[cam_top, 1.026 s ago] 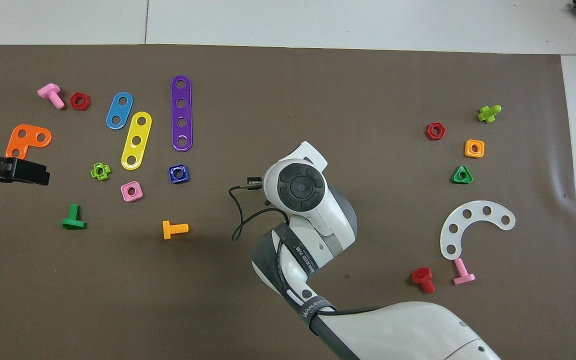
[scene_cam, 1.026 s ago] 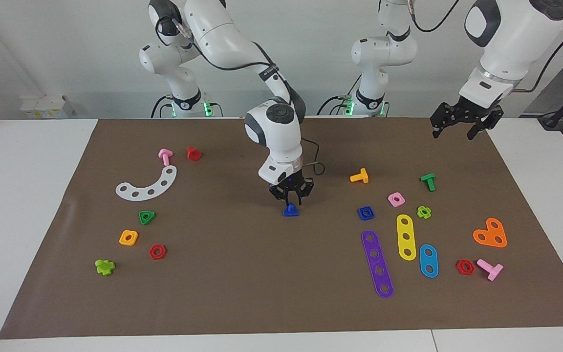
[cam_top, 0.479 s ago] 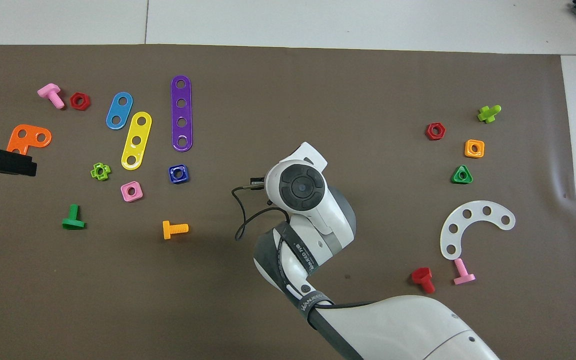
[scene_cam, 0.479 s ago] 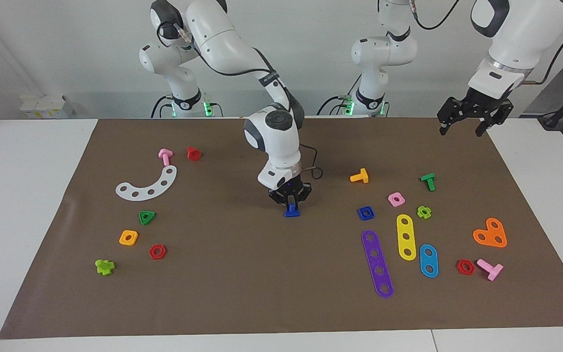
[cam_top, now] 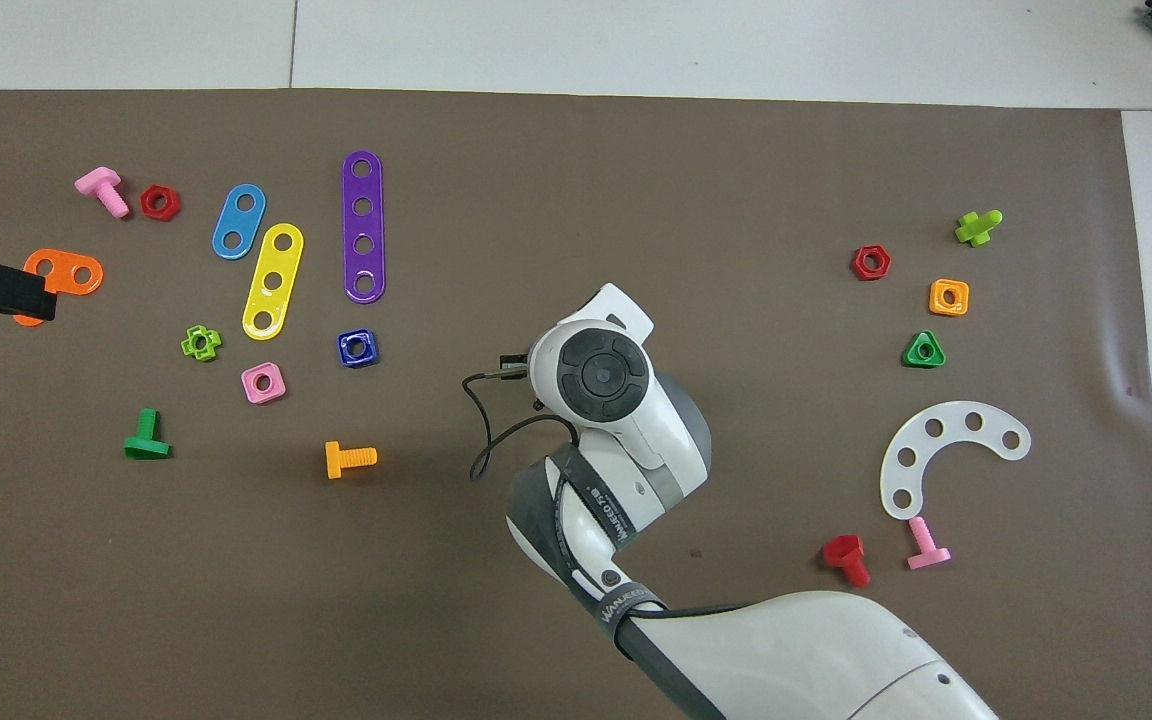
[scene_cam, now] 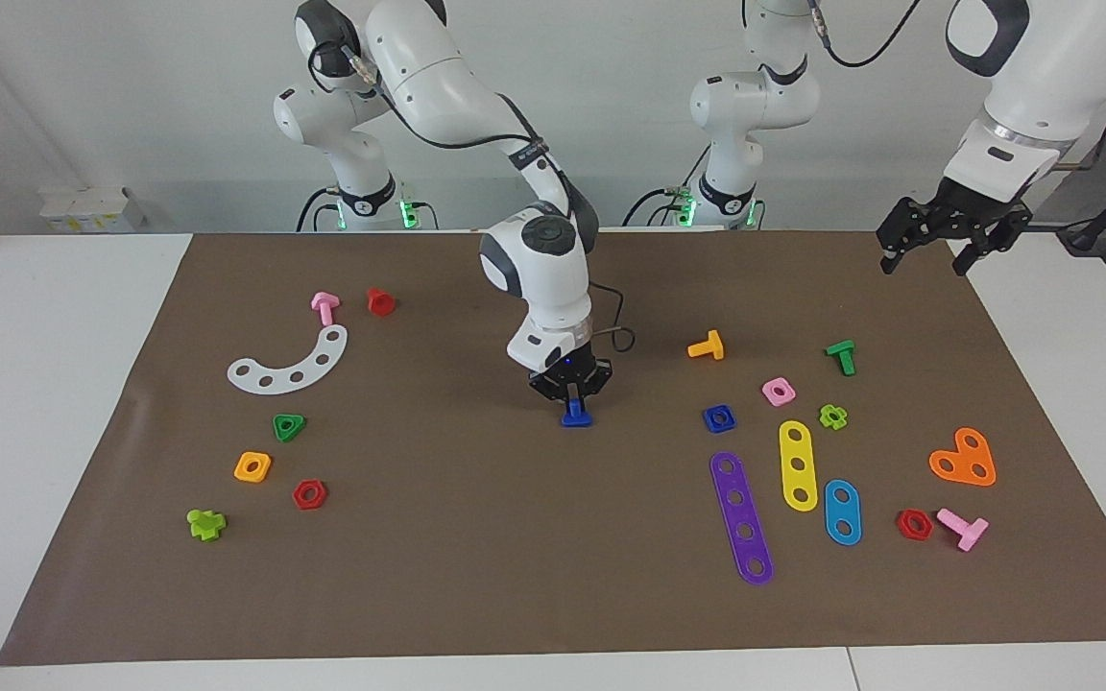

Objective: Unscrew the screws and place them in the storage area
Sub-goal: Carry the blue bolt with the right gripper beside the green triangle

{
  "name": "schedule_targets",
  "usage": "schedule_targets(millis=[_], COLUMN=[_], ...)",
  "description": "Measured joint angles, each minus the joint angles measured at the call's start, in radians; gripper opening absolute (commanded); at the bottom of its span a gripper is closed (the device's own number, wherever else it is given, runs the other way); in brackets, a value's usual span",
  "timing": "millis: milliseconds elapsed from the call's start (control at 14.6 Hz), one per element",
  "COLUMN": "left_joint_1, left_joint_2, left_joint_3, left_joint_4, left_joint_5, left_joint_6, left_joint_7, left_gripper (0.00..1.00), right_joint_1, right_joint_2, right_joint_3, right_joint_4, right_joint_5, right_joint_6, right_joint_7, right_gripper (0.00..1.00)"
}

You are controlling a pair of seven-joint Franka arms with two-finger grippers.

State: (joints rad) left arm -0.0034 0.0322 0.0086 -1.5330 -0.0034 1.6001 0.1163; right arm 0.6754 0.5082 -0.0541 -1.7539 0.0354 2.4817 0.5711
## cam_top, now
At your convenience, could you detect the pink plastic bolt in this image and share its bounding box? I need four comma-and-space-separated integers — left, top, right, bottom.
905, 515, 953, 572
74, 166, 131, 220

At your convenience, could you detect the white curved five-hole strip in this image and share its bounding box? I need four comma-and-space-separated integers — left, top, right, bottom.
879, 401, 1033, 522

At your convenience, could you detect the orange plastic bolt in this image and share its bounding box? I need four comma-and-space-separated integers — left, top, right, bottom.
324, 440, 379, 481

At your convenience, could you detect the red plastic bolt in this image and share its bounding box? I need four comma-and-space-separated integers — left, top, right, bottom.
822, 534, 873, 589

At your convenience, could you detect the pink square nut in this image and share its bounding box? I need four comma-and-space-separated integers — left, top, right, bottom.
240, 361, 288, 405

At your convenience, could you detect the lime green cross nut left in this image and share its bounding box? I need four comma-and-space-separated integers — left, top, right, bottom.
954, 209, 1004, 248

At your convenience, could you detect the orange square nut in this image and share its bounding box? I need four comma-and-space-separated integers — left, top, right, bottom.
928, 278, 971, 317

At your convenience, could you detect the purple four-hole strip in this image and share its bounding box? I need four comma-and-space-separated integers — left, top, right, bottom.
341, 150, 387, 304

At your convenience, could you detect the blue two-hole strip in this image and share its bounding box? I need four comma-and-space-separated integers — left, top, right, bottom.
211, 183, 267, 261

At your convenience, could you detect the orange heart-shaped plate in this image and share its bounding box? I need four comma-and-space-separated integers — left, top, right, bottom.
13, 248, 105, 328

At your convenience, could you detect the green plastic bolt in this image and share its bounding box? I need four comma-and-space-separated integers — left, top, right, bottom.
123, 408, 173, 461

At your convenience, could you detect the brown table mat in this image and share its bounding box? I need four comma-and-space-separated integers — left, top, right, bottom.
0, 88, 1152, 720

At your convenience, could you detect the green triangular nut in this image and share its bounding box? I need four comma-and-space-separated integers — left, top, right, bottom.
902, 329, 948, 369

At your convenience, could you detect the yellow three-hole strip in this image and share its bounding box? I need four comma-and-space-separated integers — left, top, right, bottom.
241, 222, 305, 341

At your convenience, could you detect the blue square nut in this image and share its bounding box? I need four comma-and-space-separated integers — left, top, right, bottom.
337, 329, 380, 369

